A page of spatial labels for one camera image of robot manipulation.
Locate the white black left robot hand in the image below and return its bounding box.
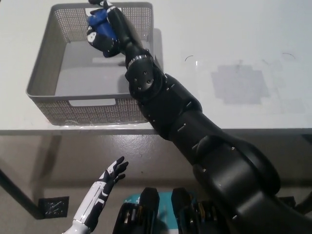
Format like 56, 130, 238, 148
72, 156, 129, 231

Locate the black metal table leg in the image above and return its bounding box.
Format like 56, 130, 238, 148
0, 168, 46, 220

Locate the black teal robot body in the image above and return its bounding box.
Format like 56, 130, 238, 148
113, 187, 221, 234

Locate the grey perforated plastic basket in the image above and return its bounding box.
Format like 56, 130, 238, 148
25, 1, 157, 126

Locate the grey tape patch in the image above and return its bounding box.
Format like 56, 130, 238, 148
211, 64, 270, 105

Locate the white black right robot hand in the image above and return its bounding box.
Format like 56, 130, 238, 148
86, 0, 150, 65

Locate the blue chess rook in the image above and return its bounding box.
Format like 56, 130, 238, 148
87, 9, 119, 41

